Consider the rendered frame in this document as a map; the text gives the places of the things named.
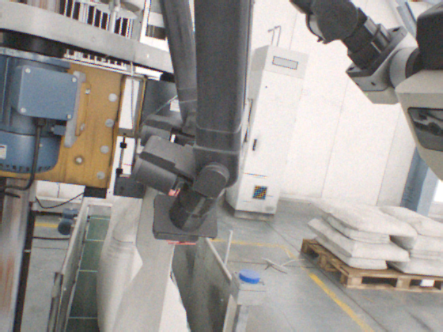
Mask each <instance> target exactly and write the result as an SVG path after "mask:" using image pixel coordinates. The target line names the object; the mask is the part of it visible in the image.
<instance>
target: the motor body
mask: <svg viewBox="0 0 443 332"><path fill-rule="evenodd" d="M23 65H30V66H36V67H39V68H43V69H47V70H54V71H57V72H61V73H65V74H67V71H66V70H65V69H70V67H71V63H70V62H67V61H64V60H61V59H58V58H49V57H47V56H42V55H37V54H33V53H29V52H26V51H19V50H15V49H11V48H8V47H0V170H1V171H4V172H19V173H31V172H32V164H33V153H34V147H35V140H36V139H35V136H36V127H35V126H33V124H32V119H34V117H32V116H27V115H20V114H19V113H17V111H16V110H14V108H12V106H11V99H12V92H13V74H14V70H15V68H16V67H17V66H23ZM45 120H47V121H46V126H44V127H43V128H42V134H41V137H40V147H39V153H38V158H37V164H36V172H35V173H41V172H49V171H50V170H51V169H53V167H54V166H56V164H57V163H58V162H59V150H60V145H61V140H62V135H61V134H53V133H52V132H48V126H49V123H57V122H58V121H59V120H60V121H61V119H45Z"/></svg>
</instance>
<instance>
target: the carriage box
mask: <svg viewBox="0 0 443 332"><path fill-rule="evenodd" d="M70 63H71V67H70V69H65V70H66V71H67V73H68V74H73V73H74V71H79V72H81V73H84V74H85V82H86V83H90V84H92V86H91V91H90V102H89V111H88V115H87V121H86V127H85V130H84V131H83V133H82V134H81V135H80V136H78V137H77V141H76V142H75V143H74V144H73V145H72V146H71V148H67V147H64V141H65V135H62V140H61V145H60V150H59V162H58V163H57V164H56V166H54V167H53V169H51V170H50V171H49V172H41V173H35V176H34V179H35V180H42V181H48V182H53V183H65V184H71V185H77V186H90V187H100V188H107V189H109V188H110V184H111V178H112V170H113V165H114V160H115V148H116V142H117V138H118V136H117V134H118V133H119V124H120V120H121V114H122V105H123V96H124V92H125V86H126V82H127V74H123V73H120V72H117V71H113V70H107V69H100V68H96V67H92V66H87V65H82V64H79V63H75V62H70ZM0 176H5V177H12V178H18V179H30V176H31V173H19V172H4V171H1V170H0Z"/></svg>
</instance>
